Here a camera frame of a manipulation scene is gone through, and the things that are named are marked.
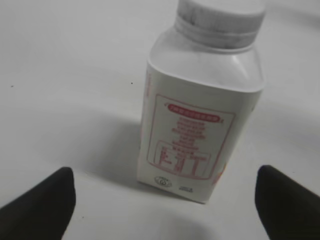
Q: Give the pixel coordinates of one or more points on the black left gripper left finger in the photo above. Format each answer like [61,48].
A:
[42,213]

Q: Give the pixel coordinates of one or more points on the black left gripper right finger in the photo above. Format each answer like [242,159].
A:
[287,210]

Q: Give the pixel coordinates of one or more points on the white yili yogurt bottle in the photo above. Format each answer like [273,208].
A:
[197,101]

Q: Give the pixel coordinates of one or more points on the white screw cap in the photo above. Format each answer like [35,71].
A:
[220,24]

